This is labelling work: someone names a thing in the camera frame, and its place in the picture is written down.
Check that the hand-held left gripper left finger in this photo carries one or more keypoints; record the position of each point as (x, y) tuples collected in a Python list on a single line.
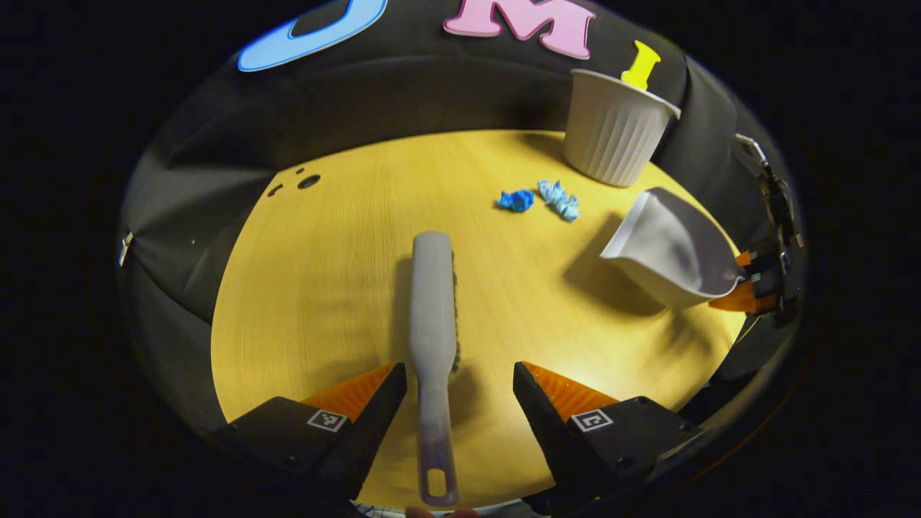
[(378, 424)]

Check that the small grey broom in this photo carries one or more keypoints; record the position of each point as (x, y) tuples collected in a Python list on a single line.
[(433, 302)]

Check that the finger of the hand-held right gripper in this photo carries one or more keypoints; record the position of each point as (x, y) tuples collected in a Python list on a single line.
[(741, 298), (755, 260)]

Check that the black backdrop cloth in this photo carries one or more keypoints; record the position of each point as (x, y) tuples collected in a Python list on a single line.
[(216, 180)]

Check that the grey dustpan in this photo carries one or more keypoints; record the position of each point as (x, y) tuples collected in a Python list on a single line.
[(676, 252)]

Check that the silver cloth clip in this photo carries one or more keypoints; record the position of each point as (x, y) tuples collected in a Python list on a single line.
[(126, 248)]

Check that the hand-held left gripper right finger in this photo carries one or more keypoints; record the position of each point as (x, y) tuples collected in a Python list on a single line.
[(543, 432)]

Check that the light blue paper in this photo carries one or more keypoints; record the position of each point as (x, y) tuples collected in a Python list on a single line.
[(560, 200)]

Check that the white ribbed garbage bin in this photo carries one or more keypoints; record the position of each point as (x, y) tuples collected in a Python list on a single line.
[(611, 137)]

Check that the dark blue paper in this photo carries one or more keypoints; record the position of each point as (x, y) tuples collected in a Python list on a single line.
[(516, 201)]

